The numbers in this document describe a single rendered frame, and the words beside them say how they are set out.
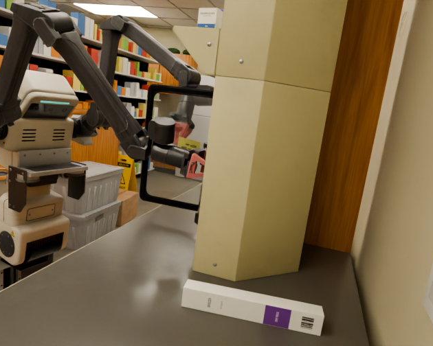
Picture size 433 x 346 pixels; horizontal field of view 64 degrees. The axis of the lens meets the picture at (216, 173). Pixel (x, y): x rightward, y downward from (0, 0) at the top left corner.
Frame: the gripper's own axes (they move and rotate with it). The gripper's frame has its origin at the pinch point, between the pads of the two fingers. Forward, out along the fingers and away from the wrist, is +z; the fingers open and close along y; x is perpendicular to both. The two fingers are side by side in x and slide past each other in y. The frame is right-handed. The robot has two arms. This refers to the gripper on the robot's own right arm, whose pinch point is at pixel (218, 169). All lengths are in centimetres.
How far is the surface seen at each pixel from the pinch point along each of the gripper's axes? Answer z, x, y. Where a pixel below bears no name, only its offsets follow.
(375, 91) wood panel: 35, -32, 21
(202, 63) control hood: -6.4, -25.1, -14.9
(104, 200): -135, 94, 178
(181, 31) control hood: -13.0, -30.9, -14.9
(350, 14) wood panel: 22, -51, 21
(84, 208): -136, 95, 150
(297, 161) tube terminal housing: 19.6, -8.7, -6.0
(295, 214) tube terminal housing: 23.0, 4.4, -4.1
